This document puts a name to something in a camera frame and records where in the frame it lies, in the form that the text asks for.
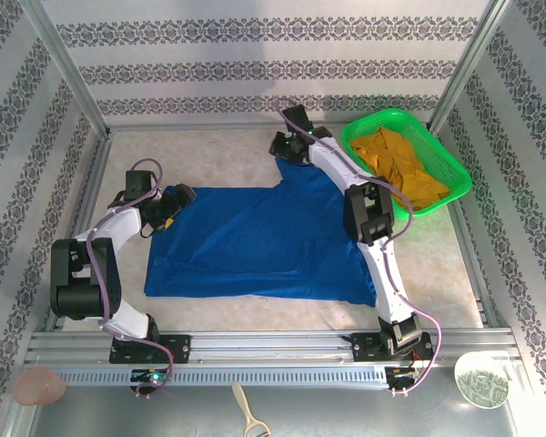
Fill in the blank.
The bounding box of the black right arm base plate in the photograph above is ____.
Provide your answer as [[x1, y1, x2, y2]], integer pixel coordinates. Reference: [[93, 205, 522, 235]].
[[349, 331, 436, 364]]

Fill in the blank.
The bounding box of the blue t-shirt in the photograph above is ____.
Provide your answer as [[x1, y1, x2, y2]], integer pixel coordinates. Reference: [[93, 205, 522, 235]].
[[144, 157, 378, 309]]

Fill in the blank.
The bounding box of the cream plastic peeler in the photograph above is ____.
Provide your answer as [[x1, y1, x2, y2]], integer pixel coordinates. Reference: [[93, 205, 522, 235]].
[[231, 381, 272, 437]]

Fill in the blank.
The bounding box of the small circuit board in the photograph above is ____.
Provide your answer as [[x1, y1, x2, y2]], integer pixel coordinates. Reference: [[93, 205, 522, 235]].
[[130, 368, 170, 386], [389, 366, 427, 381]]

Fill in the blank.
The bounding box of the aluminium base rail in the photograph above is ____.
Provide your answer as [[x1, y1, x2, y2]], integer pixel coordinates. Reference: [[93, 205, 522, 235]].
[[25, 330, 520, 365]]

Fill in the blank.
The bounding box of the aluminium frame post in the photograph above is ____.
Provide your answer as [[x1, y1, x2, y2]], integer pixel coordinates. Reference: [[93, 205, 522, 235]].
[[20, 0, 115, 137], [427, 0, 520, 136]]

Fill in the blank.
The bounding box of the green patterned white bowl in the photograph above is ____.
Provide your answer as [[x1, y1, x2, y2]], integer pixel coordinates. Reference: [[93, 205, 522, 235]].
[[453, 352, 511, 407]]

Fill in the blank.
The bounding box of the pink translucent cup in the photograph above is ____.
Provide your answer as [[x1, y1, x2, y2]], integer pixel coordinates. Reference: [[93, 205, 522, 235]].
[[13, 367, 68, 406]]

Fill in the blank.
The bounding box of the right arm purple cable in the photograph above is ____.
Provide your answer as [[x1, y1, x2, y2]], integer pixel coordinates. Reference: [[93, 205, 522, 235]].
[[278, 107, 443, 396]]

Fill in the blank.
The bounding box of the aluminium frame rail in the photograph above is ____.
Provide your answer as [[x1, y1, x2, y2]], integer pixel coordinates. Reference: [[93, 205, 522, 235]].
[[43, 129, 116, 333], [104, 120, 433, 134]]

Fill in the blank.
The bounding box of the yellow cloth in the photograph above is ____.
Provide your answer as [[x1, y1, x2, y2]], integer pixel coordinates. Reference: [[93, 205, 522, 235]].
[[349, 126, 451, 211]]

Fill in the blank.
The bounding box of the green plastic mesh basket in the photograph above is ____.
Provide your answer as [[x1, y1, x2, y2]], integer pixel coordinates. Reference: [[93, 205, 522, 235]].
[[339, 107, 473, 217]]

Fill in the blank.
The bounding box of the grey slotted cable duct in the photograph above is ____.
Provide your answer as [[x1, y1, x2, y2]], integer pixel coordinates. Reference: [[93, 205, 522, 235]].
[[58, 366, 388, 388]]

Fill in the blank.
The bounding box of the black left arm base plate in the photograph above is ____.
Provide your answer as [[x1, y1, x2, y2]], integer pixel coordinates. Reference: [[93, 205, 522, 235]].
[[108, 334, 193, 365]]

